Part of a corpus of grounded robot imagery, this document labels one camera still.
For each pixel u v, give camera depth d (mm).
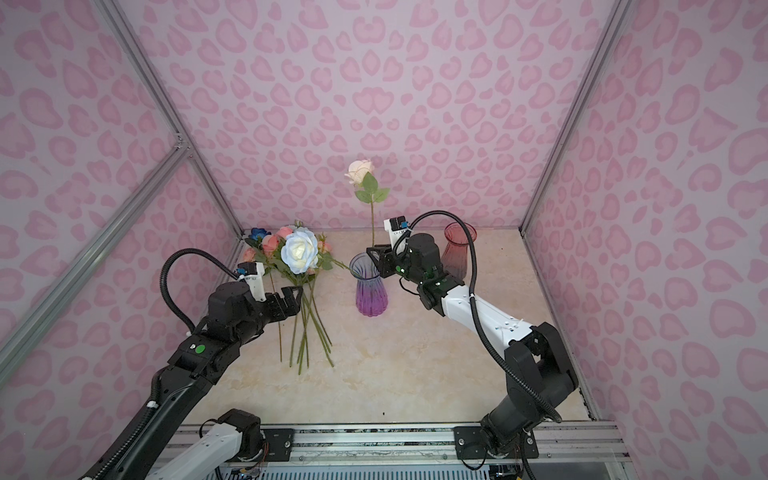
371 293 972
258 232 1068
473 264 629
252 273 649
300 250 575
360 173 768
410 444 749
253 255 1048
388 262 705
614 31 708
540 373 434
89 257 629
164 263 498
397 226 690
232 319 535
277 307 642
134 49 737
